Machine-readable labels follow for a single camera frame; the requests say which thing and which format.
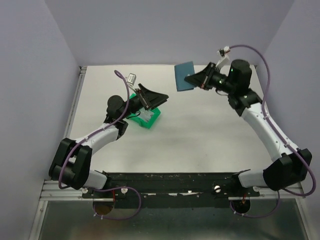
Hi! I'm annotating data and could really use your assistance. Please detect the right aluminium rail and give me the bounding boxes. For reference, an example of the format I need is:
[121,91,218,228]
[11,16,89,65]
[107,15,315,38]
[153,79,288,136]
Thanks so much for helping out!
[228,184,306,201]

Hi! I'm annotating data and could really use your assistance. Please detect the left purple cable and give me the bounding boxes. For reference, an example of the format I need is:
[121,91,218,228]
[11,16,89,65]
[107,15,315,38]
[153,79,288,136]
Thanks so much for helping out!
[58,70,142,221]

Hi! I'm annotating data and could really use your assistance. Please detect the blue card holder wallet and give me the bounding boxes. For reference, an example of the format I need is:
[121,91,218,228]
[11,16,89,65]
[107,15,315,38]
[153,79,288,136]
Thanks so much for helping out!
[174,61,195,92]

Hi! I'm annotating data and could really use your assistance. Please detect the green plastic bin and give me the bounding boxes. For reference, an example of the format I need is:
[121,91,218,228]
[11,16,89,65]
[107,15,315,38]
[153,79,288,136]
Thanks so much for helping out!
[126,107,161,129]

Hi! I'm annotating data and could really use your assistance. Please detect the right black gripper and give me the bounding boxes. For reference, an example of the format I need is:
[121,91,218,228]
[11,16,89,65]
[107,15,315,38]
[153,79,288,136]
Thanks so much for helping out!
[186,62,236,95]

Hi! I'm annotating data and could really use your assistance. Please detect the left aluminium rail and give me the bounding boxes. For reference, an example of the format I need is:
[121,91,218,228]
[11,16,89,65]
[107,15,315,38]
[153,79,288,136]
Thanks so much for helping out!
[40,180,83,201]

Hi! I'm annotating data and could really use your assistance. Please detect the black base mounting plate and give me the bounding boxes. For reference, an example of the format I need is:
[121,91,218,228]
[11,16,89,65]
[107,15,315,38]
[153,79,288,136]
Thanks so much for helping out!
[82,172,260,209]

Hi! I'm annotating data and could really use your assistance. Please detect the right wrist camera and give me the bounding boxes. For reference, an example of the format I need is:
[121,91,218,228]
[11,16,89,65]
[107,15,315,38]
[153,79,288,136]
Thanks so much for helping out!
[215,46,230,69]

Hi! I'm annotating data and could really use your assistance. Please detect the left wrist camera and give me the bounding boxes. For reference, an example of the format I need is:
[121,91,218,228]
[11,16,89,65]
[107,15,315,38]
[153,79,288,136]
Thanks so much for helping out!
[126,73,137,85]

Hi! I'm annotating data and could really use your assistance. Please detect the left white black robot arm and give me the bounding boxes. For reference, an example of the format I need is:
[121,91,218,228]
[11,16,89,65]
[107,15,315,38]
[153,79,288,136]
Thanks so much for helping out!
[48,84,169,198]

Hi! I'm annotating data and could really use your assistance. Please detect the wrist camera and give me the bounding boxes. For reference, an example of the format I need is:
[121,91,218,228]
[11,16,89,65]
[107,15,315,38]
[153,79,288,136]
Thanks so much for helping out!
[215,46,230,69]
[126,73,137,85]

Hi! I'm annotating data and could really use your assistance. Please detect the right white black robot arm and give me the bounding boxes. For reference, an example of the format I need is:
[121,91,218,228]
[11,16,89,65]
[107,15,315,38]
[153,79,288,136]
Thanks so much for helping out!
[184,59,312,196]

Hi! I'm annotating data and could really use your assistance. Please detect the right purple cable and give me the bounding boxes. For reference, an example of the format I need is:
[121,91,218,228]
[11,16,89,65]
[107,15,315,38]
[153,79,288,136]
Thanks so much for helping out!
[217,44,316,218]

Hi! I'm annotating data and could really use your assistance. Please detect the aluminium rail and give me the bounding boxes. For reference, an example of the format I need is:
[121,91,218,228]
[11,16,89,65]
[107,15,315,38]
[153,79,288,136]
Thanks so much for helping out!
[40,180,83,201]
[228,184,306,201]

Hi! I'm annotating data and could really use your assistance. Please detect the silver cards in bin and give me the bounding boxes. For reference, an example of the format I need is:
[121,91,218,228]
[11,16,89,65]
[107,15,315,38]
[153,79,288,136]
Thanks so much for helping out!
[139,110,154,123]

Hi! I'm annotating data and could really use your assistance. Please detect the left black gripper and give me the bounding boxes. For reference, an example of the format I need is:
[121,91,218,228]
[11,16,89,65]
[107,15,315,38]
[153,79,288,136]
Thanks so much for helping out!
[121,83,169,120]

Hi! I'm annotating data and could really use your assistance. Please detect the purple cable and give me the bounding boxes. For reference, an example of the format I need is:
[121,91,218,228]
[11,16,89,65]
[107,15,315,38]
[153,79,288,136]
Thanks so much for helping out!
[217,44,316,218]
[58,70,142,221]

